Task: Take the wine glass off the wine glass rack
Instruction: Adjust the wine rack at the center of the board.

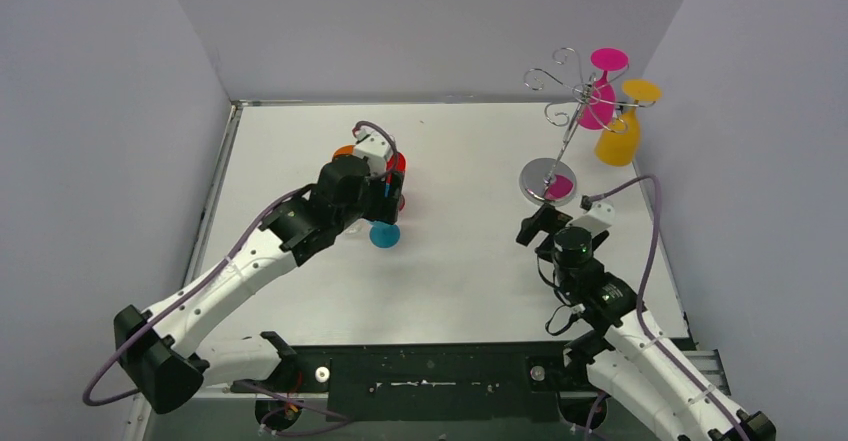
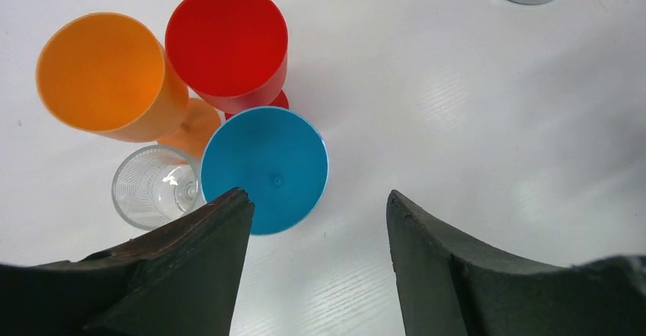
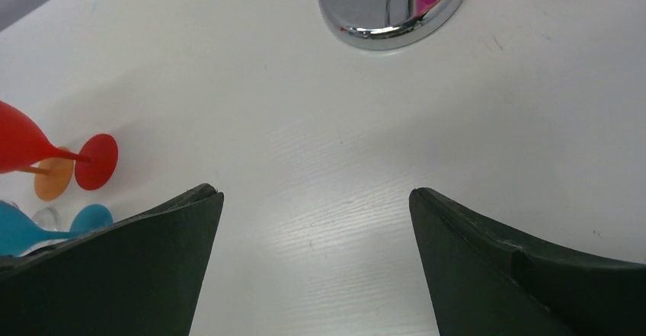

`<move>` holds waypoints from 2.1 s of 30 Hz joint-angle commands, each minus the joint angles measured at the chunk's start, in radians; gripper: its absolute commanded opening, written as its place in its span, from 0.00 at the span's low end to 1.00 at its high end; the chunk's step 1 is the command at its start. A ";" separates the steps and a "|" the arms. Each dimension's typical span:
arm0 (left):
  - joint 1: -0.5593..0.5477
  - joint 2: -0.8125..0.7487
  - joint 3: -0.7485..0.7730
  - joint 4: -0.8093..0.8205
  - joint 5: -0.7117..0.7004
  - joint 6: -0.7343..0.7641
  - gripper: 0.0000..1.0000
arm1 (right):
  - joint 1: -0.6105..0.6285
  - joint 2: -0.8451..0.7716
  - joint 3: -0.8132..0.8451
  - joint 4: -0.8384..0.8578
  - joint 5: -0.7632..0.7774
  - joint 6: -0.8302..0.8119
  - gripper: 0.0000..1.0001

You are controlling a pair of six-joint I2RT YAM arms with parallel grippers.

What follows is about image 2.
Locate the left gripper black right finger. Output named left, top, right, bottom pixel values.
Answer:
left=386, top=190, right=645, bottom=335

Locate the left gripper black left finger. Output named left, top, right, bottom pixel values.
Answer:
left=1, top=188, right=254, bottom=335

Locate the clear wine glass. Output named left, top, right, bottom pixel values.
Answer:
left=111, top=145, right=206, bottom=231

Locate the blue wine glass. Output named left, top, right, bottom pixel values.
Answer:
left=200, top=106, right=329, bottom=235

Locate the orange wine glass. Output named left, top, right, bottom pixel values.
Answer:
left=36, top=12, right=221, bottom=160

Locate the red wine glass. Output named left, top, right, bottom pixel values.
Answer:
left=165, top=0, right=288, bottom=115

